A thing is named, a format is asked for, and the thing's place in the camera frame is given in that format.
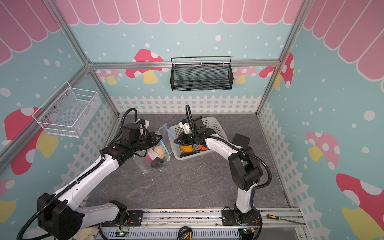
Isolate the white plastic basket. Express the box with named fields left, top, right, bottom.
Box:
left=168, top=117, right=228, bottom=160

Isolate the clear zip top bag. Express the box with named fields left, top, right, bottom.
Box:
left=133, top=124, right=175, bottom=174

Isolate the dark food piece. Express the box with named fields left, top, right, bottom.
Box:
left=151, top=161, right=164, bottom=169

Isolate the pink food ball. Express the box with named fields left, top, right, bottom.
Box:
left=146, top=150, right=158, bottom=163

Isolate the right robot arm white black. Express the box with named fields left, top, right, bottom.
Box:
left=174, top=117, right=272, bottom=228

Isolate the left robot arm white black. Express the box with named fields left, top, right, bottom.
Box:
left=17, top=108, right=163, bottom=240

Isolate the yellow food piece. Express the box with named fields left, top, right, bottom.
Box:
left=180, top=145, right=194, bottom=153

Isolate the black long food stick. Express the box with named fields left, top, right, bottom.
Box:
left=180, top=152, right=200, bottom=158

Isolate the orange tangerine left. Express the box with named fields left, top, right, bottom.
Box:
left=199, top=145, right=208, bottom=151

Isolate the black square pad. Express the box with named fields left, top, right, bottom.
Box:
left=232, top=134, right=250, bottom=149

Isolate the beige cloth rag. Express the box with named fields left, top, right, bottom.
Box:
left=73, top=227, right=99, bottom=240

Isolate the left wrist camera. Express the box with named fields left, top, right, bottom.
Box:
left=137, top=119, right=150, bottom=128

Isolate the black wire wall basket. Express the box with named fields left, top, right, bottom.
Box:
left=170, top=56, right=234, bottom=92

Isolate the white wire wall basket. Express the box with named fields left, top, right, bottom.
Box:
left=32, top=82, right=102, bottom=138

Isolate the yellow handled screwdriver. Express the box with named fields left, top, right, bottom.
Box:
left=267, top=215, right=304, bottom=225

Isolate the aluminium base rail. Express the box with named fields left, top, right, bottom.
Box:
left=98, top=207, right=307, bottom=230

